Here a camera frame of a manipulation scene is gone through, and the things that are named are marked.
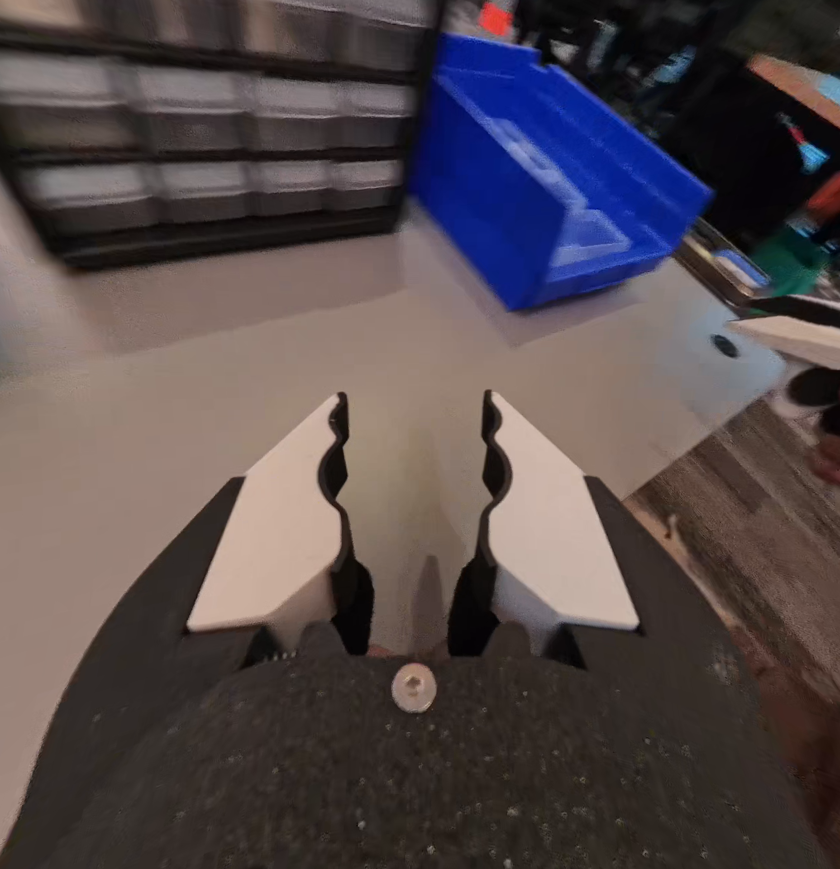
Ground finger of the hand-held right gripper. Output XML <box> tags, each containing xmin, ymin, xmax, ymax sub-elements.
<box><xmin>725</xmin><ymin>315</ymin><xmax>840</xmax><ymax>372</ymax></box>
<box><xmin>751</xmin><ymin>295</ymin><xmax>840</xmax><ymax>328</ymax></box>

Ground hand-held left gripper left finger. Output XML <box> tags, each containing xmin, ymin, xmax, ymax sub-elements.
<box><xmin>186</xmin><ymin>392</ymin><xmax>375</xmax><ymax>657</ymax></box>

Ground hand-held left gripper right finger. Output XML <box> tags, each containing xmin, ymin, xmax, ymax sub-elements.
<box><xmin>449</xmin><ymin>390</ymin><xmax>640</xmax><ymax>658</ymax></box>

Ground black drawer cabinet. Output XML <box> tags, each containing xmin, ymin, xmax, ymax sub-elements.
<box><xmin>0</xmin><ymin>0</ymin><xmax>443</xmax><ymax>270</ymax></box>

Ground blue plastic bin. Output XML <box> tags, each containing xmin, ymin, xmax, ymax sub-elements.
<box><xmin>410</xmin><ymin>33</ymin><xmax>715</xmax><ymax>312</ymax></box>

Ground rows of clear cabinet drawers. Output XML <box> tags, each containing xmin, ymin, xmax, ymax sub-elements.
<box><xmin>0</xmin><ymin>0</ymin><xmax>434</xmax><ymax>235</ymax></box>

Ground person's right hand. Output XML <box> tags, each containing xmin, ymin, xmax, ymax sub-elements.
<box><xmin>809</xmin><ymin>379</ymin><xmax>840</xmax><ymax>487</ymax></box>

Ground green object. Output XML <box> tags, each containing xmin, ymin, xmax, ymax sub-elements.
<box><xmin>751</xmin><ymin>226</ymin><xmax>830</xmax><ymax>294</ymax></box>

